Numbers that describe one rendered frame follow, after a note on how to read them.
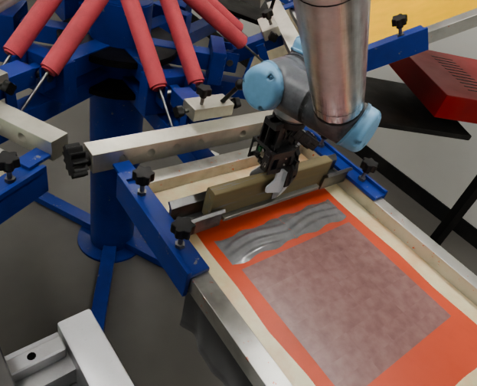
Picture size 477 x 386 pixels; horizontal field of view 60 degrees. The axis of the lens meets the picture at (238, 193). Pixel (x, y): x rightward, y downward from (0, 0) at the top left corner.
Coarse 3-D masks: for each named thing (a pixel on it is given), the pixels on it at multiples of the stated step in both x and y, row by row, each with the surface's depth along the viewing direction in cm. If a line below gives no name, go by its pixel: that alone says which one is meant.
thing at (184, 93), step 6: (174, 90) 116; (180, 90) 116; (186, 90) 117; (192, 90) 118; (174, 96) 116; (180, 96) 114; (186, 96) 115; (192, 96) 115; (174, 102) 117; (180, 102) 114; (204, 120) 107
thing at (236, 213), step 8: (288, 192) 100; (296, 192) 101; (304, 192) 102; (264, 200) 96; (272, 200) 96; (280, 200) 97; (240, 208) 92; (248, 208) 92; (256, 208) 93; (224, 216) 89; (232, 216) 89
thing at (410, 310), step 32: (320, 192) 109; (352, 224) 102; (320, 256) 92; (352, 256) 94; (384, 256) 96; (352, 288) 87; (384, 288) 89; (416, 288) 91; (384, 320) 82; (416, 320) 84; (448, 320) 86; (416, 352) 78; (448, 352) 80; (448, 384) 74
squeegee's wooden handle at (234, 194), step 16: (320, 160) 102; (256, 176) 91; (272, 176) 92; (304, 176) 99; (320, 176) 104; (208, 192) 85; (224, 192) 85; (240, 192) 88; (256, 192) 92; (208, 208) 86; (224, 208) 88
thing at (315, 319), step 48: (288, 240) 93; (240, 288) 80; (288, 288) 83; (336, 288) 86; (288, 336) 74; (336, 336) 77; (384, 336) 79; (336, 384) 70; (384, 384) 72; (432, 384) 74
